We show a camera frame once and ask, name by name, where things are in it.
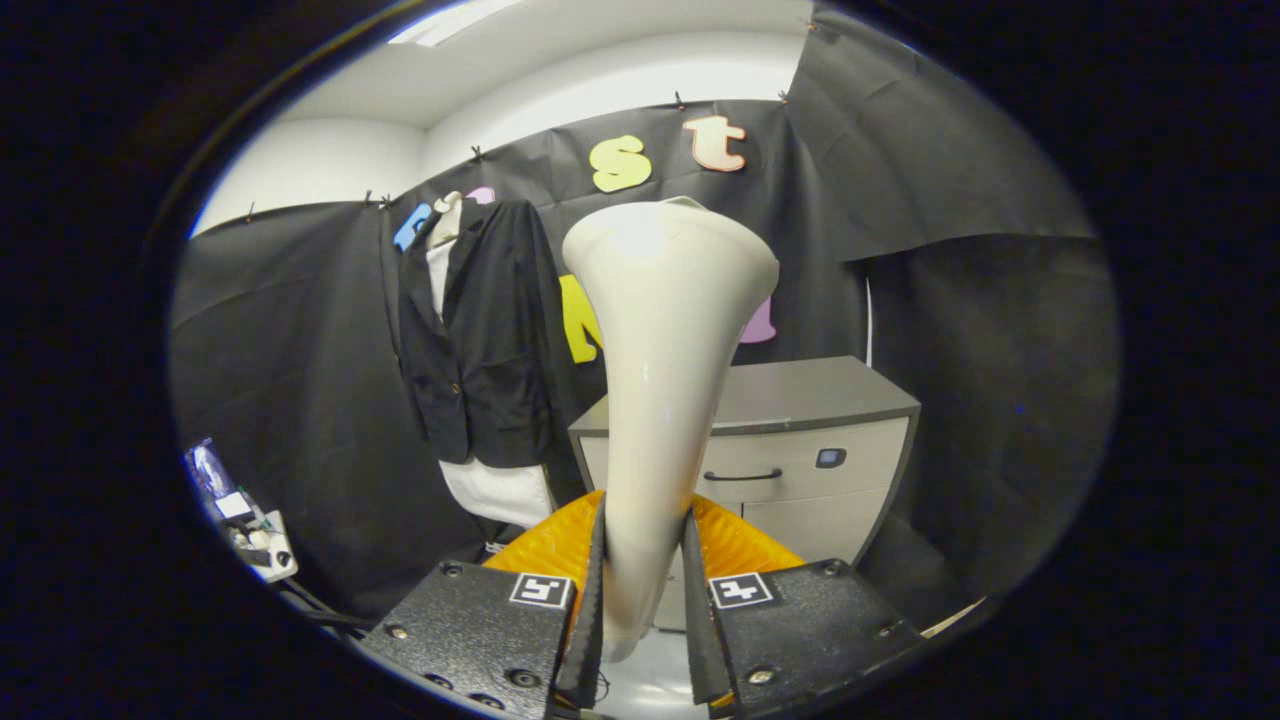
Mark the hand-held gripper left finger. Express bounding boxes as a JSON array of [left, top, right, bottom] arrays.
[[365, 490, 604, 720]]

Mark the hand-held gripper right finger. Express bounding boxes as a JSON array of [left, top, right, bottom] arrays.
[[685, 490, 926, 719]]

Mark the white shirt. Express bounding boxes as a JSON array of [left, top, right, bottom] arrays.
[[425, 238, 554, 529]]

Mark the white garment steamer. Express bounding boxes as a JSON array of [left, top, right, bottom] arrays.
[[562, 196, 781, 663]]

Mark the black blazer jacket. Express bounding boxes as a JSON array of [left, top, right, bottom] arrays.
[[385, 198, 561, 469]]

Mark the white clothes hanger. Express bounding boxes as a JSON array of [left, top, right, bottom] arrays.
[[428, 190, 467, 249]]

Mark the grey cabinet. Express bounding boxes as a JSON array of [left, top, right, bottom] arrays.
[[568, 355, 922, 633]]

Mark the black backdrop cloth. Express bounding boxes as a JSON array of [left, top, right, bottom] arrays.
[[170, 5, 1119, 626]]

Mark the row of black cloth clips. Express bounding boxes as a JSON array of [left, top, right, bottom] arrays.
[[243, 15, 816, 221]]

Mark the ceiling light panel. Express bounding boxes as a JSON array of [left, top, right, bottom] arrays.
[[388, 0, 526, 47]]

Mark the white device with cables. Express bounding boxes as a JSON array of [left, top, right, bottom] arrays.
[[183, 437, 301, 584]]

